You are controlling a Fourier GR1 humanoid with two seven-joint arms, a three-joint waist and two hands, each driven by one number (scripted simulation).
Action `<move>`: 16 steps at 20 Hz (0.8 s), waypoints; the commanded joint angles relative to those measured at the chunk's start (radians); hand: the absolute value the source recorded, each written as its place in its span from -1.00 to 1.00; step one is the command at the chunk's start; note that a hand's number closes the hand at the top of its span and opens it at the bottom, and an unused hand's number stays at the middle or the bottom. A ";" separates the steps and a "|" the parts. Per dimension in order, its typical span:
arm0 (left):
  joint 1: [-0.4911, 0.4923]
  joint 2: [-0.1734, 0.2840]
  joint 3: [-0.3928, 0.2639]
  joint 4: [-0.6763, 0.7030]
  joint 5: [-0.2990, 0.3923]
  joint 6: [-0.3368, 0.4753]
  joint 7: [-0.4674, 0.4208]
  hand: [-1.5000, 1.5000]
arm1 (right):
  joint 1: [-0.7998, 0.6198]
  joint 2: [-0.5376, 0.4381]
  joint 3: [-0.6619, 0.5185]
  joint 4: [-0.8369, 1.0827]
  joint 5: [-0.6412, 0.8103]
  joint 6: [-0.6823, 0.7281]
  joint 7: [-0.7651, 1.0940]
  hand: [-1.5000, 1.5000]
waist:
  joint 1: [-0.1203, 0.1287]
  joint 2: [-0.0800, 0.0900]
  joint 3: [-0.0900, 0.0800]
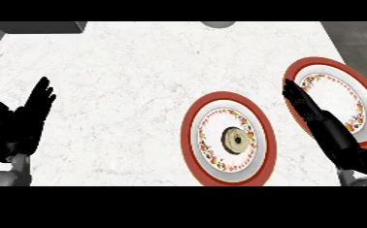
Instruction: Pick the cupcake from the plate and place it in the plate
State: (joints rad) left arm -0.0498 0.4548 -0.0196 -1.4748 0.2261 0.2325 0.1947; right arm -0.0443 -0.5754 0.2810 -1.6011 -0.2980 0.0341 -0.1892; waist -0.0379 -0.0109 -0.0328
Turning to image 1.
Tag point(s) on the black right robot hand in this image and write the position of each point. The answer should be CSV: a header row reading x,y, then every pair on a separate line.
x,y
330,131

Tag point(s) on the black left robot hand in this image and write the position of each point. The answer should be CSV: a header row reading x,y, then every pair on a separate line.
x,y
28,122

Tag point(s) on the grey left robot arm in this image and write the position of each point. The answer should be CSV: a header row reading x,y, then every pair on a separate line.
x,y
14,172

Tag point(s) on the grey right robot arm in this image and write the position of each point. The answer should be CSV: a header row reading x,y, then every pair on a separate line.
x,y
353,178

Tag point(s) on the red-rimmed floral plate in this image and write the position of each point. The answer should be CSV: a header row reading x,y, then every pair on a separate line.
x,y
228,138
335,96

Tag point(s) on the dark grey flat appliance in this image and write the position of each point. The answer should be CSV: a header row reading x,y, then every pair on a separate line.
x,y
40,26

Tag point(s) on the grey round object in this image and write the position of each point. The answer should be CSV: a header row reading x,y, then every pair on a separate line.
x,y
218,24

